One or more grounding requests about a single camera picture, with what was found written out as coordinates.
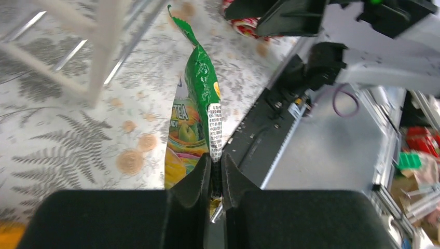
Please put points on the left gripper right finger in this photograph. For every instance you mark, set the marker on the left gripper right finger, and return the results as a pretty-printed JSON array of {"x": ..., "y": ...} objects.
[{"x": 256, "y": 218}]

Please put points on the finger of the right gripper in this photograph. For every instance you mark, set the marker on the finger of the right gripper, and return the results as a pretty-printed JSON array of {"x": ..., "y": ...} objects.
[
  {"x": 292, "y": 18},
  {"x": 240, "y": 9}
]

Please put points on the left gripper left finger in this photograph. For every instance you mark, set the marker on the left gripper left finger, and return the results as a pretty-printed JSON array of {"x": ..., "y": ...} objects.
[{"x": 173, "y": 218}]

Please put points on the green candy bag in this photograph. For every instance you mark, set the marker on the green candy bag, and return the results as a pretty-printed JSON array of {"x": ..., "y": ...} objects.
[{"x": 196, "y": 118}]

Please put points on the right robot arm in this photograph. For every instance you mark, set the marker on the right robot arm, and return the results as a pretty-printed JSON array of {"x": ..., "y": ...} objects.
[{"x": 384, "y": 43}]

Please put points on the white metal shelf rack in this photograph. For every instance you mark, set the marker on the white metal shelf rack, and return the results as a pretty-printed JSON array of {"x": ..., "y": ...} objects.
[{"x": 76, "y": 45}]

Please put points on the orange mango candy bag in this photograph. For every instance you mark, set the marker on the orange mango candy bag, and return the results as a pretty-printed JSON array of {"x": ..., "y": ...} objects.
[{"x": 11, "y": 234}]

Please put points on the red white floral bag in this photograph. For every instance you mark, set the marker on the red white floral bag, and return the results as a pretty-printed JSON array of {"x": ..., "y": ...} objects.
[{"x": 246, "y": 26}]

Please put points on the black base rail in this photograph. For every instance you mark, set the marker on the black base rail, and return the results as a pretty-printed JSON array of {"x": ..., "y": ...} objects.
[{"x": 258, "y": 141}]

